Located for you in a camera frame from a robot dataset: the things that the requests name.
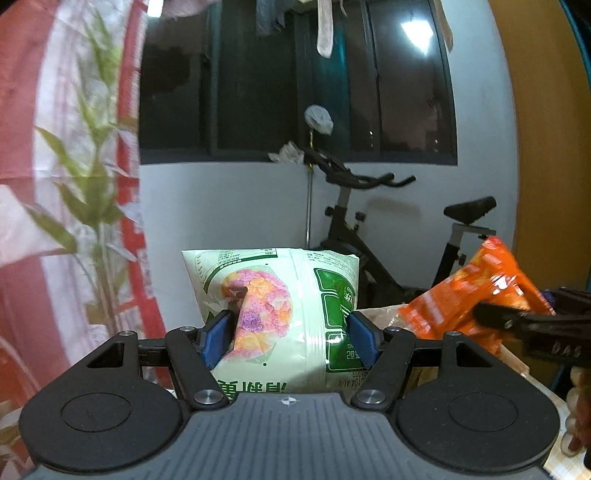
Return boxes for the orange snack bag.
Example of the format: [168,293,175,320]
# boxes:
[399,236,555,356]

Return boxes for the white green chips bag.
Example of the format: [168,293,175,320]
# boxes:
[182,248,367,398]

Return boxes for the right hand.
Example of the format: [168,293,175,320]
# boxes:
[562,367,591,456]

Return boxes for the cardboard box with plastic liner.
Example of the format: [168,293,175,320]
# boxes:
[357,305,530,402]

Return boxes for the black exercise bike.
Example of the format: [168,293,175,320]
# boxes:
[303,146,497,309]

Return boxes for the yellow checkered tablecloth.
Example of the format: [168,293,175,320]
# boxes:
[527,376,591,480]

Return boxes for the metal pole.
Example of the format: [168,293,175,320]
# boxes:
[304,127,315,249]

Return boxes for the crumpled white cloth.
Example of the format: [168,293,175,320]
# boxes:
[267,141,304,165]

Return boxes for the orange wooden door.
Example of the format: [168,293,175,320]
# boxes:
[491,1,590,289]

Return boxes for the white plastic bag on pole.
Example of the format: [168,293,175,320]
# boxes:
[304,104,334,136]

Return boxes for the dark window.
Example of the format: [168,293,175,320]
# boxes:
[139,1,458,165]

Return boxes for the hanging white sock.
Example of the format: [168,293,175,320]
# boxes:
[317,0,334,59]

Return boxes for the hanging grey clothes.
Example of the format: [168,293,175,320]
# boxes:
[256,0,296,36]

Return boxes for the red printed wall curtain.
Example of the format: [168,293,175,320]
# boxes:
[1,1,165,479]

